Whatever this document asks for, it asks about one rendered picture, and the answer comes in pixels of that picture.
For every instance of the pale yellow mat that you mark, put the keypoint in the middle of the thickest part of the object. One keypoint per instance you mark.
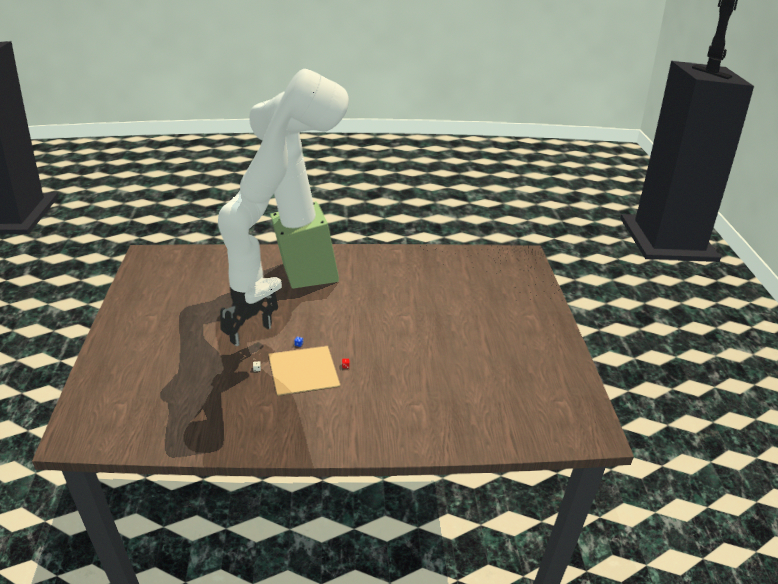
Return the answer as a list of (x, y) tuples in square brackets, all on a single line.
[(303, 370)]

